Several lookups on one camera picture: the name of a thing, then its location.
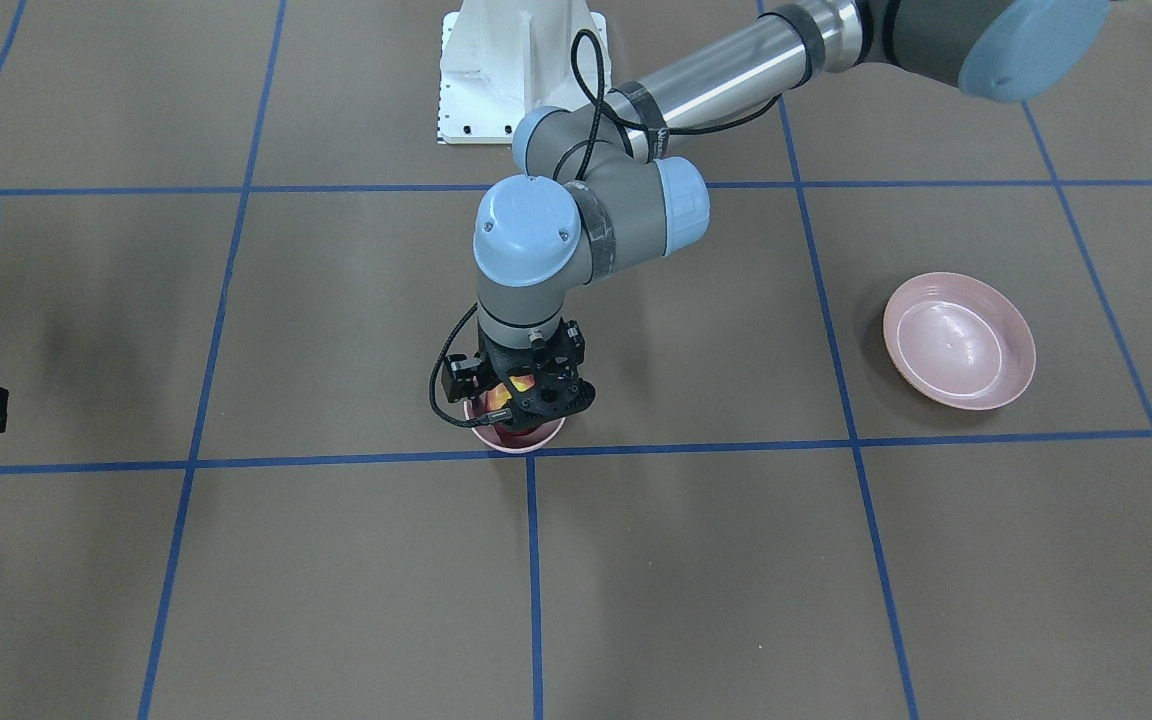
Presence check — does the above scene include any brown paper table cover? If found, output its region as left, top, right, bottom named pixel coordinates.
left=0, top=0, right=1152, bottom=720

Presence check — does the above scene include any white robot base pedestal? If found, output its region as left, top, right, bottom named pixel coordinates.
left=435, top=1, right=611, bottom=145

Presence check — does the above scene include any pink bowl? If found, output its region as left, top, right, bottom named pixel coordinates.
left=462, top=395, right=567, bottom=455

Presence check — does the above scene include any pink plate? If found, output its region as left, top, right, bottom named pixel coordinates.
left=882, top=272, right=1037, bottom=411

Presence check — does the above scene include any red yellow apple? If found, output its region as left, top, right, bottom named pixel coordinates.
left=502, top=374, right=536, bottom=397

